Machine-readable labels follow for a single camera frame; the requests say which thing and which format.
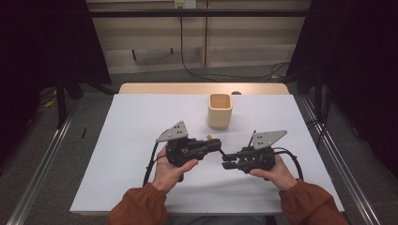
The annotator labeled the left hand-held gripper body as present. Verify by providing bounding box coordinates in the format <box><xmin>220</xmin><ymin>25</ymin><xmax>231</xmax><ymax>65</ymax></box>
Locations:
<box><xmin>155</xmin><ymin>120</ymin><xmax>206</xmax><ymax>183</ymax></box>

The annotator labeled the black floor cable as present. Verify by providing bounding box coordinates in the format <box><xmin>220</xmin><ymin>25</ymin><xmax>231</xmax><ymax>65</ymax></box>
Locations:
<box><xmin>179</xmin><ymin>7</ymin><xmax>290</xmax><ymax>83</ymax></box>

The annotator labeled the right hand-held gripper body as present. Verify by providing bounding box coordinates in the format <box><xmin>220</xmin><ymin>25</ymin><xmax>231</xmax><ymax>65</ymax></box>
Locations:
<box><xmin>235</xmin><ymin>129</ymin><xmax>288</xmax><ymax>182</ymax></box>

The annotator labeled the black curtain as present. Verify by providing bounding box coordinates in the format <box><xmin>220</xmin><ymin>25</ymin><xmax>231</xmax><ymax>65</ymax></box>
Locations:
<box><xmin>0</xmin><ymin>0</ymin><xmax>112</xmax><ymax>172</ymax></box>
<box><xmin>285</xmin><ymin>0</ymin><xmax>398</xmax><ymax>181</ymax></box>

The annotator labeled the black horizontal frame bar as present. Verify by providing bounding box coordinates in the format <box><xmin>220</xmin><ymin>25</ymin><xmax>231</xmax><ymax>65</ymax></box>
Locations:
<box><xmin>88</xmin><ymin>8</ymin><xmax>311</xmax><ymax>19</ymax></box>

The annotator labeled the left hand-held gripper cable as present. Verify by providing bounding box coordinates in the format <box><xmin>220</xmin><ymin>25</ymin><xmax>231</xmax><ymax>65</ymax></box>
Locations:
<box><xmin>142</xmin><ymin>141</ymin><xmax>160</xmax><ymax>188</ymax></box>

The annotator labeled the black cable bundle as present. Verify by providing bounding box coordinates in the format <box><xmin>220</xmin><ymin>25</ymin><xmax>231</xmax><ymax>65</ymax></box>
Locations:
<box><xmin>308</xmin><ymin>90</ymin><xmax>333</xmax><ymax>148</ymax></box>

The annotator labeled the black metal stand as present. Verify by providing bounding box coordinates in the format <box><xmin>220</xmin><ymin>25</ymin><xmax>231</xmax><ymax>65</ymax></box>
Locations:
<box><xmin>54</xmin><ymin>73</ymin><xmax>69</xmax><ymax>129</ymax></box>

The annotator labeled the person's right hand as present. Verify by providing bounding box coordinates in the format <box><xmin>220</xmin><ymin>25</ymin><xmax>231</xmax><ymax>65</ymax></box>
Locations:
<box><xmin>249</xmin><ymin>154</ymin><xmax>299</xmax><ymax>192</ymax></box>

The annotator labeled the white table sheet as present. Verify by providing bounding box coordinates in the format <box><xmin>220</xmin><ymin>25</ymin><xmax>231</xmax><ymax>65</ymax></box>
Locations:
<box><xmin>69</xmin><ymin>93</ymin><xmax>345</xmax><ymax>216</ymax></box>

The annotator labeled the person's left hand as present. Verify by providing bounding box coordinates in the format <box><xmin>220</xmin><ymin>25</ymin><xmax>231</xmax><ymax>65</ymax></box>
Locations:
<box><xmin>151</xmin><ymin>144</ymin><xmax>200</xmax><ymax>193</ymax></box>

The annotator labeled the aluminium floor rail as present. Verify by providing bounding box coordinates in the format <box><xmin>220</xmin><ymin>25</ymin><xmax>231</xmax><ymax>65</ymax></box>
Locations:
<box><xmin>301</xmin><ymin>97</ymin><xmax>381</xmax><ymax>225</ymax></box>
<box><xmin>6</xmin><ymin>102</ymin><xmax>79</xmax><ymax>225</ymax></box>

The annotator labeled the beige square pen holder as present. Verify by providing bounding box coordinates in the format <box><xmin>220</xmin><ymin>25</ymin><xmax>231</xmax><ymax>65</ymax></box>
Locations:
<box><xmin>207</xmin><ymin>93</ymin><xmax>234</xmax><ymax>129</ymax></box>

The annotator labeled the white wall socket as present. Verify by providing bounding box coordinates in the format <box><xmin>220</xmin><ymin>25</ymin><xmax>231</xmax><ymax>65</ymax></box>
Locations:
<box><xmin>174</xmin><ymin>0</ymin><xmax>197</xmax><ymax>9</ymax></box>

